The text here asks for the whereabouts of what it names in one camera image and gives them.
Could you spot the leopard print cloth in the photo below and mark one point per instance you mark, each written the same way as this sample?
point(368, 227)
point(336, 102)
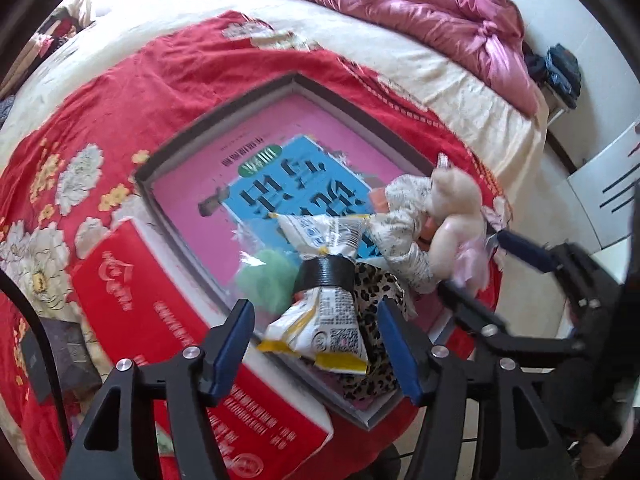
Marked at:
point(372, 285)

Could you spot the dark cardboard box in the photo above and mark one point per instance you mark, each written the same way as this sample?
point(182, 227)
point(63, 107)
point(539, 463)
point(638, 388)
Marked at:
point(60, 355)

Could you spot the stack of folded clothes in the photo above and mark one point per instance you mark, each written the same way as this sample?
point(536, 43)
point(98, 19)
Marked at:
point(50, 40)

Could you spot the white cabinet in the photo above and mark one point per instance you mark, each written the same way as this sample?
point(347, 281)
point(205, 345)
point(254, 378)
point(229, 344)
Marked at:
point(600, 180)

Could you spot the bed with beige sheet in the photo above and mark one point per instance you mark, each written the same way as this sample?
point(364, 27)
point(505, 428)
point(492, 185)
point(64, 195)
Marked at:
point(450, 90)

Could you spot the shallow pink cardboard box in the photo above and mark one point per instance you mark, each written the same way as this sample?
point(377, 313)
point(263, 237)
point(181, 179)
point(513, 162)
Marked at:
point(300, 130)

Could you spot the yellow snack packet black tape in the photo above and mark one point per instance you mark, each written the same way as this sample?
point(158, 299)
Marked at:
point(325, 330)

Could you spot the dark clothes pile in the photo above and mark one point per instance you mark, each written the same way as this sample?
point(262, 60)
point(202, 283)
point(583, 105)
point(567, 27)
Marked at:
point(535, 67)

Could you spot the white stool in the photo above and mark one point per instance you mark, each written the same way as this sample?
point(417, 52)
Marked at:
point(555, 110)

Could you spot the pink quilt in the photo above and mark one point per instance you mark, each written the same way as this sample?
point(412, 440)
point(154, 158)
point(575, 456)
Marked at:
point(400, 5)

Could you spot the green sponge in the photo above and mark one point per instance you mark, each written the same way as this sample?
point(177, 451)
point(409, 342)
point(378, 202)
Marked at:
point(267, 275)

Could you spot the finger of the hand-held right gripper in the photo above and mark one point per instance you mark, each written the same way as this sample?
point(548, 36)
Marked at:
point(467, 307)
point(525, 251)

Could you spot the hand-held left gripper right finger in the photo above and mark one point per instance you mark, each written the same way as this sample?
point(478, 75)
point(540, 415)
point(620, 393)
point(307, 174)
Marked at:
point(400, 355)

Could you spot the pile of jeans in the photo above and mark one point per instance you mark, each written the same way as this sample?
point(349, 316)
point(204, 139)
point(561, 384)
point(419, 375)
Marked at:
point(562, 72)

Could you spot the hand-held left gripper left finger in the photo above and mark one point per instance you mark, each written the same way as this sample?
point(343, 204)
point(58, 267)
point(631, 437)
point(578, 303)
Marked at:
point(232, 350)

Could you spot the red white box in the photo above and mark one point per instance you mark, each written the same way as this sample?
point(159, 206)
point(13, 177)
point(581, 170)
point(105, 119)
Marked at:
point(150, 300)

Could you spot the red floral blanket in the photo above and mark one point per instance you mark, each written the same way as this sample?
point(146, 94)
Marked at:
point(125, 100)

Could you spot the person's right forearm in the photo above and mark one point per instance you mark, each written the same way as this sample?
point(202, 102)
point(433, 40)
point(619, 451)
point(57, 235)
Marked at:
point(620, 440)

